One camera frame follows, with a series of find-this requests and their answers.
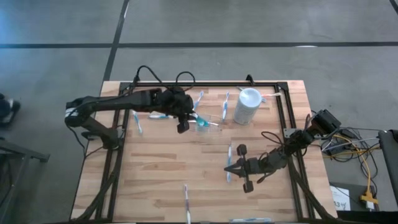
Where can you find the clear acrylic organizer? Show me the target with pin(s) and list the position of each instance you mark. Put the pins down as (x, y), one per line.
(213, 125)

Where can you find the purple toothbrush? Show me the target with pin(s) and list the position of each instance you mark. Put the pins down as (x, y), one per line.
(186, 202)

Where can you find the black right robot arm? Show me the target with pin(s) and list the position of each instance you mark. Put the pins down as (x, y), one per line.
(273, 158)

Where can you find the white printed paper sheet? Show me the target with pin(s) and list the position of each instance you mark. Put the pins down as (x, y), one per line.
(340, 199)

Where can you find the black aluminium table frame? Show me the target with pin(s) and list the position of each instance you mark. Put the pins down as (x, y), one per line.
(202, 84)

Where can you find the white wipes canister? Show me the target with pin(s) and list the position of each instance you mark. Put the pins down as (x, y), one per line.
(247, 105)

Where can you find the black metal stand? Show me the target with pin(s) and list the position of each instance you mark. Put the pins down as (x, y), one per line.
(18, 152)

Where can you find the white power adapter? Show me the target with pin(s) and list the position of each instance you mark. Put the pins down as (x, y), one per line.
(370, 206)

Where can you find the black side desk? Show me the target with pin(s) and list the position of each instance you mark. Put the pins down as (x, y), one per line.
(388, 161)

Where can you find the yellow plug splitter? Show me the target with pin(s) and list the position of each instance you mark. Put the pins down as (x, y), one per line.
(368, 197)

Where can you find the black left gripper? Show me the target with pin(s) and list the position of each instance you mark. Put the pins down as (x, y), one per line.
(175, 101)

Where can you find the black floor mat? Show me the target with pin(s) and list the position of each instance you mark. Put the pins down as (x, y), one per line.
(357, 216)

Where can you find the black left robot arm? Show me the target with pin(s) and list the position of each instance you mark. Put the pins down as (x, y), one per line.
(124, 101)

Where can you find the person's foot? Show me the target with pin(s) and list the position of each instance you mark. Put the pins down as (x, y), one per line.
(7, 109)

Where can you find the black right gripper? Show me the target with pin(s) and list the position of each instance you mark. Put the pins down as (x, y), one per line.
(255, 166)

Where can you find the black power strip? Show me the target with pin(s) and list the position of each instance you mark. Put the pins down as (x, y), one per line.
(335, 147)

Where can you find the black frame clamp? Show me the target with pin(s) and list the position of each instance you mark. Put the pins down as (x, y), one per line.
(136, 80)
(249, 79)

